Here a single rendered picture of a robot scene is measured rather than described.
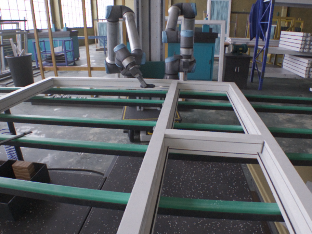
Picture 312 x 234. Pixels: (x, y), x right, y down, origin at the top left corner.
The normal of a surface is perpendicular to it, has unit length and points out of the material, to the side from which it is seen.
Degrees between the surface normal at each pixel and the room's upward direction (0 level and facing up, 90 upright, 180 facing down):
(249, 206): 0
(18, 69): 94
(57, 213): 0
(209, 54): 90
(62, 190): 0
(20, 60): 94
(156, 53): 90
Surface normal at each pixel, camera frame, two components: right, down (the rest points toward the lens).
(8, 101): 0.99, 0.06
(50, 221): 0.00, -0.92
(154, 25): 0.06, 0.39
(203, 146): -0.15, 0.39
